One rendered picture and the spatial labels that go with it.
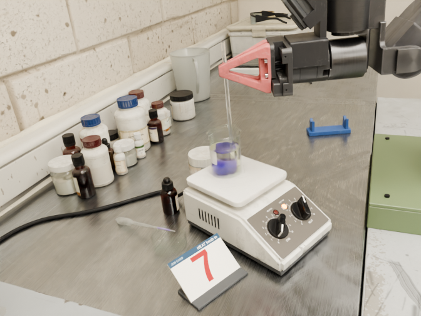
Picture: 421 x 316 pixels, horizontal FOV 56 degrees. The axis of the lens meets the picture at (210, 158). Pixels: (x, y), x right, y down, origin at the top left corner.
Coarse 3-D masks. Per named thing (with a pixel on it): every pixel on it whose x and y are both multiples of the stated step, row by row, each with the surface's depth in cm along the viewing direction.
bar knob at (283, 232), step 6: (282, 216) 55; (270, 222) 56; (276, 222) 56; (282, 222) 55; (270, 228) 55; (276, 228) 55; (282, 228) 54; (288, 228) 56; (276, 234) 55; (282, 234) 55
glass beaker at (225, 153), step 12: (216, 132) 63; (228, 132) 64; (240, 132) 60; (216, 144) 60; (228, 144) 59; (240, 144) 61; (216, 156) 61; (228, 156) 60; (240, 156) 62; (216, 168) 62; (228, 168) 61; (240, 168) 62
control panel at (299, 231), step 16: (288, 192) 61; (272, 208) 58; (288, 208) 59; (256, 224) 55; (288, 224) 57; (304, 224) 58; (320, 224) 59; (272, 240) 54; (288, 240) 55; (304, 240) 56
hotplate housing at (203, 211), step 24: (192, 192) 63; (264, 192) 61; (192, 216) 64; (216, 216) 59; (240, 216) 56; (240, 240) 57; (264, 240) 54; (312, 240) 57; (264, 264) 56; (288, 264) 54
